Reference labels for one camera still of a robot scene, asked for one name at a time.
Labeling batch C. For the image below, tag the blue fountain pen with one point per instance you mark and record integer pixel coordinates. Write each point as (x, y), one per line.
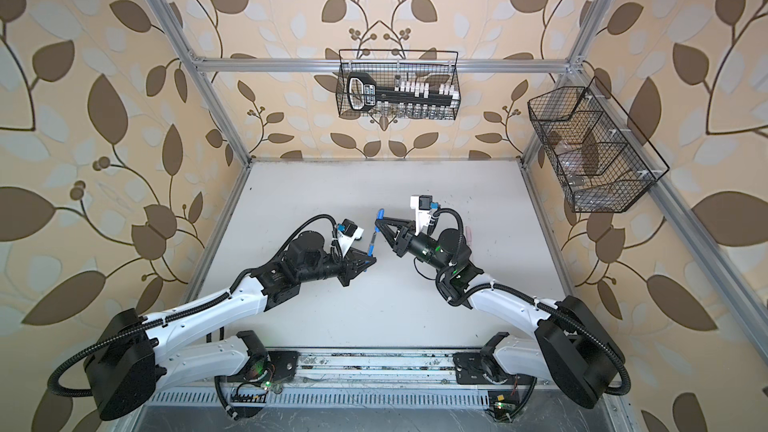
(371, 246)

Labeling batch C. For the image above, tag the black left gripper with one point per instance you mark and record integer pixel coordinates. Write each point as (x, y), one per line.
(349, 265)

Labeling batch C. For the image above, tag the black wire basket right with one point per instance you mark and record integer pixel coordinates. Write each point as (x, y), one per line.
(602, 159)

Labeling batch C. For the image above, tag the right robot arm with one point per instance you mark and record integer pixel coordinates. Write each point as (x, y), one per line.
(572, 348)

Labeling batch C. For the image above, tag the black wire basket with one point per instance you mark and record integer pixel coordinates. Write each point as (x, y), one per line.
(602, 159)
(432, 65)

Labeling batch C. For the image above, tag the black tool in basket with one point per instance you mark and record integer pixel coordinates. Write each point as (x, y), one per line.
(364, 93)

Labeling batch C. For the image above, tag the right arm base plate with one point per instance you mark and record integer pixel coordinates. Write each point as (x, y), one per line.
(480, 368)

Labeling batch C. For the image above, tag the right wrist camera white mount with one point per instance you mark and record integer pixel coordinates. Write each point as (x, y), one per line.
(423, 207)

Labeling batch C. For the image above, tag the aluminium cage frame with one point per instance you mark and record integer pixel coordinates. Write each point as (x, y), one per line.
(691, 73)

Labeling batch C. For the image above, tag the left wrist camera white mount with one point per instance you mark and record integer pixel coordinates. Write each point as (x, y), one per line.
(347, 233)

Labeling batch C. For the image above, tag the black wire basket back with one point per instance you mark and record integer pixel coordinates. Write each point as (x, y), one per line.
(432, 65)

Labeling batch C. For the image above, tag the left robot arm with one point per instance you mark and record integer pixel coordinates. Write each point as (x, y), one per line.
(139, 355)

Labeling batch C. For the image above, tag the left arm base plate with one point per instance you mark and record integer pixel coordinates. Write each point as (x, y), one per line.
(276, 366)

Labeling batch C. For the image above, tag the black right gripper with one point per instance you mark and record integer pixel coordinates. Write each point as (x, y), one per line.
(404, 240)

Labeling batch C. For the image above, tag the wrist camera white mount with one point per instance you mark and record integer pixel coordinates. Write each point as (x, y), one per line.
(347, 233)
(423, 207)

